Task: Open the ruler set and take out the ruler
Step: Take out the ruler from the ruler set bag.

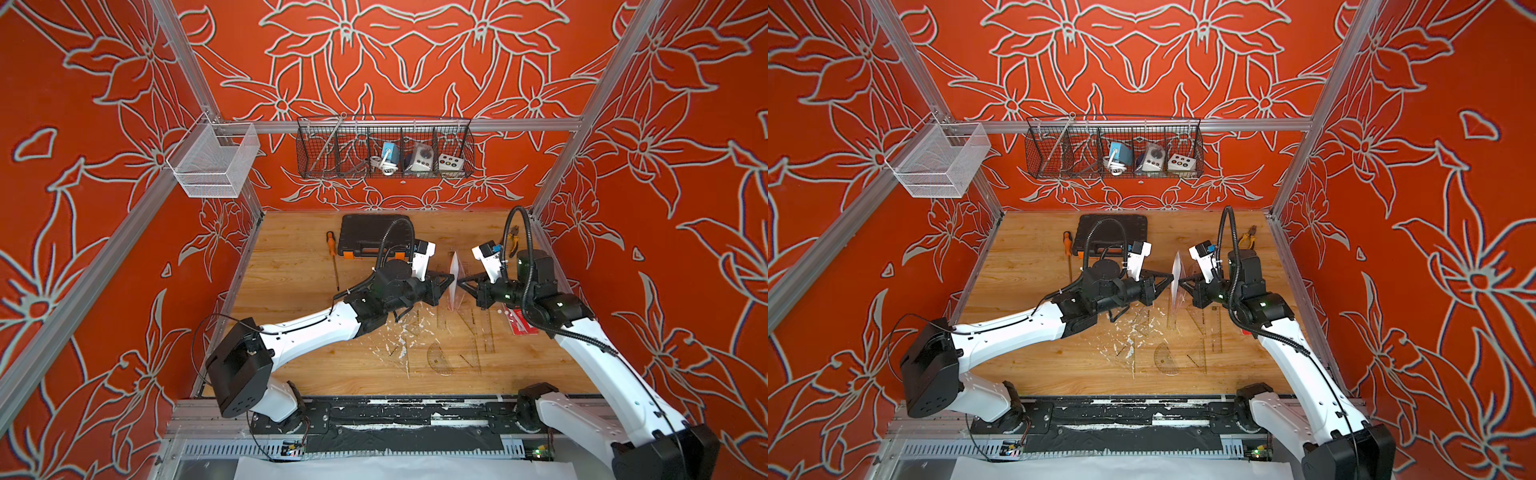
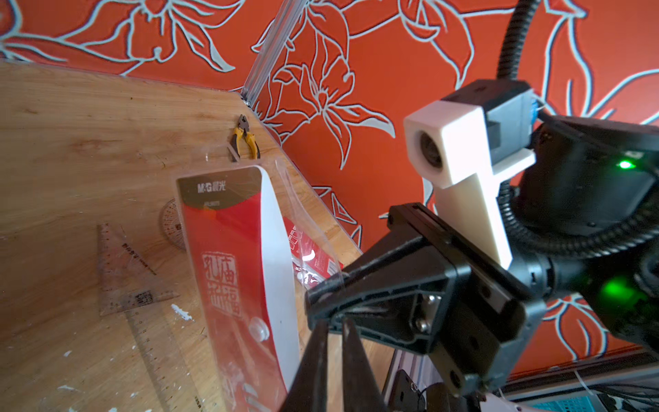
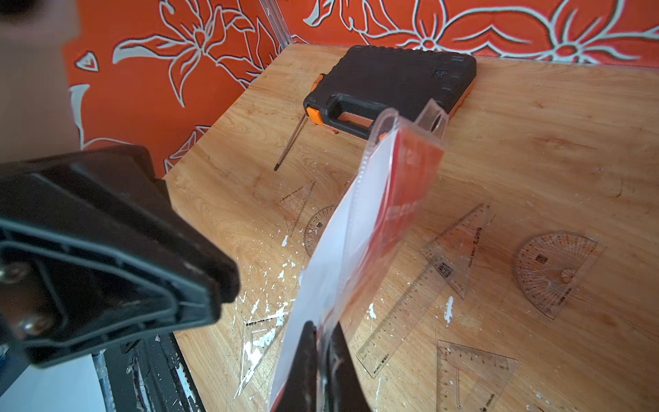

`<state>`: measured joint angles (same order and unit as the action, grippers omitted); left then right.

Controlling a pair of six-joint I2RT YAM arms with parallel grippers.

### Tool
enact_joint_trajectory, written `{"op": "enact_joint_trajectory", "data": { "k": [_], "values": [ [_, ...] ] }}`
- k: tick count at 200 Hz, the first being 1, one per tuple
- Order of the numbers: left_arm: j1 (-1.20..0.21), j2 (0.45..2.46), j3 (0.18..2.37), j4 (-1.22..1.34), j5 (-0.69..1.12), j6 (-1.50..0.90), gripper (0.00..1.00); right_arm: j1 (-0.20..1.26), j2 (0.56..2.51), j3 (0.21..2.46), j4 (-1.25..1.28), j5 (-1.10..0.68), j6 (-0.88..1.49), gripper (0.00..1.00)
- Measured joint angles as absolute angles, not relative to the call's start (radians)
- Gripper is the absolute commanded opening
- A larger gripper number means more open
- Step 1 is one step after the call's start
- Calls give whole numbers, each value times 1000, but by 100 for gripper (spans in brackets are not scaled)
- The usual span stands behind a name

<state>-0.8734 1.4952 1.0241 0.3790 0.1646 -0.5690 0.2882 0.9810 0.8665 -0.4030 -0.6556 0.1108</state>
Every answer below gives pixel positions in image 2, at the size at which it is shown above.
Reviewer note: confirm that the clear straight ruler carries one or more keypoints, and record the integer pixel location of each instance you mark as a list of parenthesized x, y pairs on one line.
[(165, 365)]

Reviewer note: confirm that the clear triangle ruler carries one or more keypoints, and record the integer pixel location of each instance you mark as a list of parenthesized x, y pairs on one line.
[(127, 281)]

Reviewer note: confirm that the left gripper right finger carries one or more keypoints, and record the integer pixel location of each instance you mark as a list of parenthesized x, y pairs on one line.
[(360, 389)]

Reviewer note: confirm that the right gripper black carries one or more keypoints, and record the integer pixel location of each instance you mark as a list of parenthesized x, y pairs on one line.
[(432, 291)]

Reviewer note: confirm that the red ruler set package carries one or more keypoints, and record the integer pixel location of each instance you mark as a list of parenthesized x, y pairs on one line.
[(312, 265), (236, 240)]

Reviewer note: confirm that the clear protractor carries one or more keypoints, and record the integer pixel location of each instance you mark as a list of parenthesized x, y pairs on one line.
[(170, 225)]

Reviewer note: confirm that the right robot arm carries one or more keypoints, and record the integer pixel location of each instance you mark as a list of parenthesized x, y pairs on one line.
[(533, 206)]

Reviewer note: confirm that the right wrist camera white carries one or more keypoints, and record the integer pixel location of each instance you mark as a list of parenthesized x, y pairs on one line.
[(465, 146)]

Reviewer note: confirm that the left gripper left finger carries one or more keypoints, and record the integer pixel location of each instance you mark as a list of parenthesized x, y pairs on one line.
[(309, 389)]

